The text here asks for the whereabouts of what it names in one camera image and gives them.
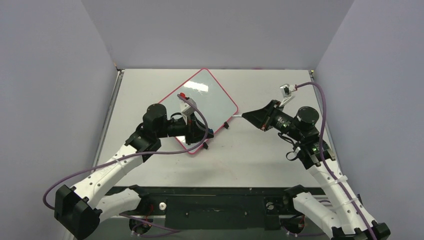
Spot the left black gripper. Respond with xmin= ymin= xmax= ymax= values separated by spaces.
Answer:
xmin=156 ymin=112 xmax=214 ymax=146

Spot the pink-framed whiteboard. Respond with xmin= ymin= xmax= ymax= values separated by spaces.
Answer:
xmin=155 ymin=68 xmax=239 ymax=155

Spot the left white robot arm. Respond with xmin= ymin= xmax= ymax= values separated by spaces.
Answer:
xmin=53 ymin=102 xmax=214 ymax=240

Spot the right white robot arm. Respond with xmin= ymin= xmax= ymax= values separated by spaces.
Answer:
xmin=241 ymin=100 xmax=391 ymax=240

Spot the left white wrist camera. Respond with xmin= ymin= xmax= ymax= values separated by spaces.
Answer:
xmin=179 ymin=92 xmax=197 ymax=124

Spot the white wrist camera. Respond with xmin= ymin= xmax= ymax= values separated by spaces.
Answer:
xmin=279 ymin=84 xmax=297 ymax=108
xmin=179 ymin=92 xmax=197 ymax=124

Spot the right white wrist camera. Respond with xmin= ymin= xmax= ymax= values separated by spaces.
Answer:
xmin=279 ymin=84 xmax=297 ymax=108

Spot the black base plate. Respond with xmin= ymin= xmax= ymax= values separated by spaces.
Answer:
xmin=82 ymin=185 xmax=332 ymax=231

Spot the aluminium frame rail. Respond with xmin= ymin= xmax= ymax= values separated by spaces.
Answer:
xmin=83 ymin=68 xmax=126 ymax=170

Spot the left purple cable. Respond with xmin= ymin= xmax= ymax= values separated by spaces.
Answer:
xmin=42 ymin=93 xmax=210 ymax=211

